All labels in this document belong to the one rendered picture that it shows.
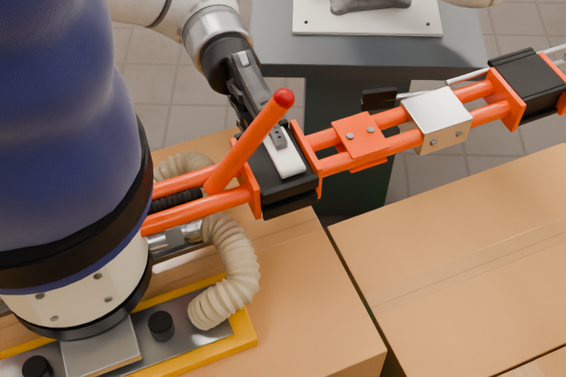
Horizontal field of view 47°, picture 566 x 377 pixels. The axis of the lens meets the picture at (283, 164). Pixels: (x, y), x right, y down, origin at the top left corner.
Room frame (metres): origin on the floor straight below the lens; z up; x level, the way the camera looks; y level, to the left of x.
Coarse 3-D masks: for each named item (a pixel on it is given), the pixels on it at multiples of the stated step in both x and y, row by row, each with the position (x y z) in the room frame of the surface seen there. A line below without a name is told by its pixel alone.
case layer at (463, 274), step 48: (432, 192) 0.82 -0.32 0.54; (480, 192) 0.82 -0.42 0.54; (528, 192) 0.82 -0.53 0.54; (336, 240) 0.70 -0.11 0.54; (384, 240) 0.70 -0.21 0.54; (432, 240) 0.70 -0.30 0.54; (480, 240) 0.70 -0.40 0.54; (528, 240) 0.70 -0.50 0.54; (384, 288) 0.59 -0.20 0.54; (432, 288) 0.59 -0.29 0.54; (480, 288) 0.59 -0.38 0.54; (528, 288) 0.59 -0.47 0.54; (384, 336) 0.49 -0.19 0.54; (432, 336) 0.49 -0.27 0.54; (480, 336) 0.49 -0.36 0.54; (528, 336) 0.49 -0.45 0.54
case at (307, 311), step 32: (160, 160) 0.59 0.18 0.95; (256, 224) 0.48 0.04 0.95; (288, 224) 0.48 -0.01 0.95; (320, 224) 0.48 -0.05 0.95; (192, 256) 0.43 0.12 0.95; (288, 256) 0.43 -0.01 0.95; (320, 256) 0.43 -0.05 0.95; (160, 288) 0.38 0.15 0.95; (288, 288) 0.38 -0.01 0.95; (320, 288) 0.38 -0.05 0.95; (352, 288) 0.38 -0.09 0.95; (0, 320) 0.34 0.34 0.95; (256, 320) 0.34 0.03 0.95; (288, 320) 0.34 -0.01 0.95; (320, 320) 0.34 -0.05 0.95; (352, 320) 0.34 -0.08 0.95; (256, 352) 0.30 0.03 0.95; (288, 352) 0.30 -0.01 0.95; (320, 352) 0.30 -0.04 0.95; (352, 352) 0.30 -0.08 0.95; (384, 352) 0.30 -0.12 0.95
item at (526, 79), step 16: (512, 64) 0.62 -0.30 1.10; (528, 64) 0.62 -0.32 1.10; (544, 64) 0.62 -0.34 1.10; (496, 80) 0.60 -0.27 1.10; (512, 80) 0.59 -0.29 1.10; (528, 80) 0.59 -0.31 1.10; (544, 80) 0.59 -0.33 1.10; (560, 80) 0.59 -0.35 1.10; (496, 96) 0.59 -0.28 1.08; (512, 96) 0.57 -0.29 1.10; (528, 96) 0.57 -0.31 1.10; (544, 96) 0.57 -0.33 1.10; (560, 96) 0.59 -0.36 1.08; (512, 112) 0.56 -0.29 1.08; (528, 112) 0.57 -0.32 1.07; (544, 112) 0.58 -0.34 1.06; (560, 112) 0.58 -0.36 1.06; (512, 128) 0.55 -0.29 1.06
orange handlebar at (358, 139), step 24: (480, 96) 0.59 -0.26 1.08; (336, 120) 0.54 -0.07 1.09; (360, 120) 0.53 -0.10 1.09; (384, 120) 0.54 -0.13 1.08; (480, 120) 0.54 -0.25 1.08; (312, 144) 0.50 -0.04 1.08; (336, 144) 0.51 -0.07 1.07; (360, 144) 0.50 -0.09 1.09; (384, 144) 0.50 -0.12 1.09; (408, 144) 0.51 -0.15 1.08; (336, 168) 0.47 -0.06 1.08; (360, 168) 0.48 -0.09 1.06; (168, 192) 0.43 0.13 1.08; (240, 192) 0.43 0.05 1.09; (168, 216) 0.40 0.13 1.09; (192, 216) 0.40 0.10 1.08
